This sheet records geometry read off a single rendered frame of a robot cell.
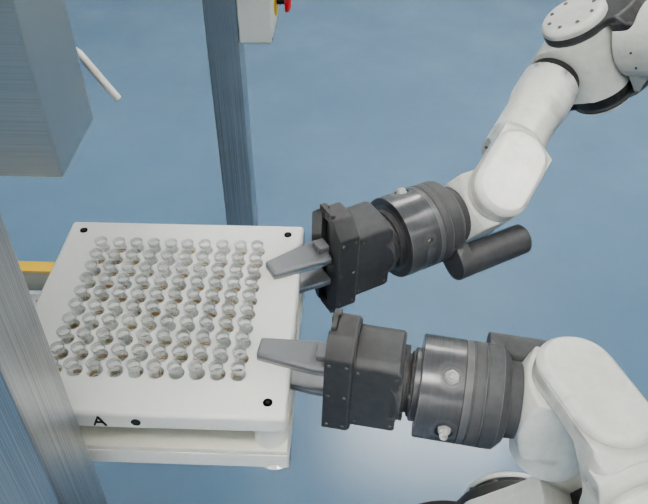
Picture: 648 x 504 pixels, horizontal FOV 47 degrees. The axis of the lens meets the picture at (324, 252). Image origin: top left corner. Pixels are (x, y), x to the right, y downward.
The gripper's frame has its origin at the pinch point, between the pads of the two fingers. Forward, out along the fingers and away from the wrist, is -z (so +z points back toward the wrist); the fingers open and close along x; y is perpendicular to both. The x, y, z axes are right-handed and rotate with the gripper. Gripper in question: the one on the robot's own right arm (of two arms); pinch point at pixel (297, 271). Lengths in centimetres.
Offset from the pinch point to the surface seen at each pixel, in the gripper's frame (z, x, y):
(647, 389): 107, 97, 11
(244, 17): 26, 5, 67
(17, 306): -25.4, -17.0, -10.7
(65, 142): -16.7, -11.8, 14.3
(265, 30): 29, 8, 65
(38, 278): -22.1, 9.4, 21.8
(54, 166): -18.4, -10.8, 12.5
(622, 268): 136, 97, 47
